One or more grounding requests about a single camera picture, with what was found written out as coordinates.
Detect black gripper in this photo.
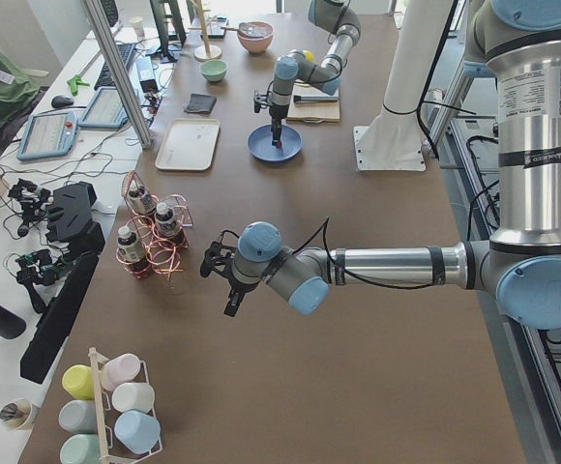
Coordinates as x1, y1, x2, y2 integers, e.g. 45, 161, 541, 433
199, 230, 256, 317
253, 90, 288, 143

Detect blue plate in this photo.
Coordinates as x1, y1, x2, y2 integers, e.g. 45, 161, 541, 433
248, 124, 303, 163

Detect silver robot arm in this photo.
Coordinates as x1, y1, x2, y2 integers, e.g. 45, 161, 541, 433
253, 0, 361, 148
200, 1, 561, 330

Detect steel muddler black tip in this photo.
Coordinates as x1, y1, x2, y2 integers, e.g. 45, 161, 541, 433
293, 95, 339, 104

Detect wooden cutting board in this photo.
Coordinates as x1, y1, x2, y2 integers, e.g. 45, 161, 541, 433
287, 83, 340, 123

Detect grey folded cloth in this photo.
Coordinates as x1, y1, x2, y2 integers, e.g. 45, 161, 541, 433
184, 93, 217, 114

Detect mint green bowl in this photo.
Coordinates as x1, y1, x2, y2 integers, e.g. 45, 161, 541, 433
200, 60, 227, 83

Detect cream rabbit tray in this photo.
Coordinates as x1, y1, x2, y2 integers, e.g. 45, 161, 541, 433
155, 118, 220, 171

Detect pink bowl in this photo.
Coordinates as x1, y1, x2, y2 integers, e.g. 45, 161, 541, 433
237, 21, 274, 54

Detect clear plastic ice cubes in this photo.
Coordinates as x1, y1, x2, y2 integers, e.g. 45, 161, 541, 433
242, 23, 268, 39

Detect wooden glass drying tree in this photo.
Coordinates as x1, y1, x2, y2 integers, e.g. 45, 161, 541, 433
188, 0, 212, 46

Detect steel ice scoop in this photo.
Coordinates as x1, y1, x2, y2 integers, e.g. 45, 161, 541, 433
223, 21, 266, 39

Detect round wooden stand base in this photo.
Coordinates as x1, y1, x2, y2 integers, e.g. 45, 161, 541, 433
193, 44, 222, 62

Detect tea bottle lower left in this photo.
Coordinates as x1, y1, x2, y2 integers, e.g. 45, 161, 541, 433
116, 225, 152, 278

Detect pink cup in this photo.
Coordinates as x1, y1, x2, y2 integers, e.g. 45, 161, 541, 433
100, 353, 140, 392

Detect tea bottle lower right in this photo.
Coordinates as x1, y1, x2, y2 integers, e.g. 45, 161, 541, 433
127, 182, 156, 216

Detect white cup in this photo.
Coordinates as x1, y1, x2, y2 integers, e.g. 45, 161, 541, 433
111, 382, 156, 414

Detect white cup rack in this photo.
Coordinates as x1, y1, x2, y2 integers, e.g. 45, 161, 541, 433
88, 347, 163, 464

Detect blue cup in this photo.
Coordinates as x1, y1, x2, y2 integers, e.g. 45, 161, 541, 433
114, 410, 161, 454

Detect blue teach pendant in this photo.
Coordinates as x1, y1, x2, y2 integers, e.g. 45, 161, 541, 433
78, 86, 127, 131
16, 111, 78, 161

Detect yellow cup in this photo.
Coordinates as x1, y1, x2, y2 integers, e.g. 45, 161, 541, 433
62, 364, 94, 400

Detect grey cup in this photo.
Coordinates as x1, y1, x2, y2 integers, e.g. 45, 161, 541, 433
58, 399, 97, 434

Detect mint green cup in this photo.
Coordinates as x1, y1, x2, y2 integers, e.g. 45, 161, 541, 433
59, 434, 101, 464

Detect copper wire bottle rack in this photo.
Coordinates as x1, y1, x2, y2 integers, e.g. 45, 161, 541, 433
119, 171, 193, 280

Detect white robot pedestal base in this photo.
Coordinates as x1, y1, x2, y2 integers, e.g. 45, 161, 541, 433
354, 0, 457, 171

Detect aluminium frame post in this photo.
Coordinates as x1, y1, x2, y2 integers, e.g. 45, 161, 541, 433
81, 0, 152, 149

